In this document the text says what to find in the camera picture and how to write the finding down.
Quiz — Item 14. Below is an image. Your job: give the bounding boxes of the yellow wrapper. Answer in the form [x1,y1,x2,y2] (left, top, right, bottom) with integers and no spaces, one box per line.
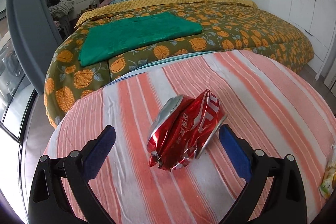
[318,144,336,200]

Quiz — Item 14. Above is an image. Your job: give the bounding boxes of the crushed red soda can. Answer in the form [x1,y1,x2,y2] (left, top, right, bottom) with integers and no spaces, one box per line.
[147,89,227,171]

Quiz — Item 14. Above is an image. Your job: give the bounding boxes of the washing machine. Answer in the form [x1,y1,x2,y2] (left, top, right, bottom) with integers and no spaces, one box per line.
[1,39,24,96]

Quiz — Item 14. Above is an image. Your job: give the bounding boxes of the folded green cloth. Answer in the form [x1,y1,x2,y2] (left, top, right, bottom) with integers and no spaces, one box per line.
[79,12,203,67]

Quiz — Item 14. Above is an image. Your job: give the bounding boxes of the blue grey curtain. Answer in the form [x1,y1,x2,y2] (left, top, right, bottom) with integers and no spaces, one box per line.
[6,0,63,95]

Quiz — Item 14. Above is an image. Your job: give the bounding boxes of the pile of clothes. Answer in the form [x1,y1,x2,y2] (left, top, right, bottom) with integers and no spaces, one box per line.
[47,0,75,19]

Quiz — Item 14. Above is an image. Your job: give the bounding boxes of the yellow blanket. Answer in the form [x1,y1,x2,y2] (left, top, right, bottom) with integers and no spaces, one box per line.
[75,0,258,28]

